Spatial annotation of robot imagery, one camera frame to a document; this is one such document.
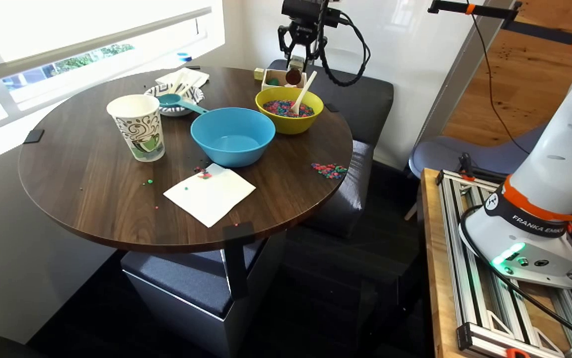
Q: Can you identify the scattered colourful candy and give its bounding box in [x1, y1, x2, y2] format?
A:
[310, 159, 352, 183]

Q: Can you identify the dark grey sofa chair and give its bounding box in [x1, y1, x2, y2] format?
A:
[268, 60, 395, 147]

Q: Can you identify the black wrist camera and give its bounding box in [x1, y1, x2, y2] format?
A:
[280, 0, 342, 26]

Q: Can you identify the flat white paper napkin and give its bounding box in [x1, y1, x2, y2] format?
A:
[161, 161, 258, 231]

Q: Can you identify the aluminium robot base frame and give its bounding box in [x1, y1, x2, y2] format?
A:
[437, 167, 572, 358]

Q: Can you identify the cream spoon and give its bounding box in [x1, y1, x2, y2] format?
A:
[290, 69, 320, 117]

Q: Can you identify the teal plastic scoop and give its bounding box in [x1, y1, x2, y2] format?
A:
[157, 91, 209, 119]

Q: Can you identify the thick black cable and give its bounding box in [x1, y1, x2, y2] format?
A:
[318, 6, 374, 89]

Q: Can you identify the wooden workbench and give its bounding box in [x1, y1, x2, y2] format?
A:
[419, 165, 469, 358]

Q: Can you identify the black table leg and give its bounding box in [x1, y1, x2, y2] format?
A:
[221, 225, 258, 302]

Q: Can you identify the colourful candy in bowl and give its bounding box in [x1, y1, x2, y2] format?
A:
[262, 97, 316, 119]

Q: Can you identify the black table edge clip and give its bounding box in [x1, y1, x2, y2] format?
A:
[22, 127, 48, 147]

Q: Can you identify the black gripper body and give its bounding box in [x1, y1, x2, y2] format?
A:
[288, 14, 326, 48]

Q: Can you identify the light wooden box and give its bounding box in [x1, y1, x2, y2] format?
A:
[260, 65, 310, 91]

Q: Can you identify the blue bowl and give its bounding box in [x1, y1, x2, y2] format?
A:
[189, 105, 278, 169]

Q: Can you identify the small patterned bowl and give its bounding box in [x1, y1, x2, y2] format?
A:
[143, 81, 207, 121]

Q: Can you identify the dark grey ottoman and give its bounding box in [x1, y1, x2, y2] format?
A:
[296, 137, 378, 242]

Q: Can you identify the printed paper cup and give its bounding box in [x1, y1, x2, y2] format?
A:
[105, 91, 169, 165]

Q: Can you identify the blue grey round stool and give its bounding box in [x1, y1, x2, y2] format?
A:
[407, 127, 548, 183]

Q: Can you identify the yellow bowl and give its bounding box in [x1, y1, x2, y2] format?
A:
[252, 85, 326, 137]

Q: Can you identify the folded white napkin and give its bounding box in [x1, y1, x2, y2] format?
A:
[155, 65, 213, 95]

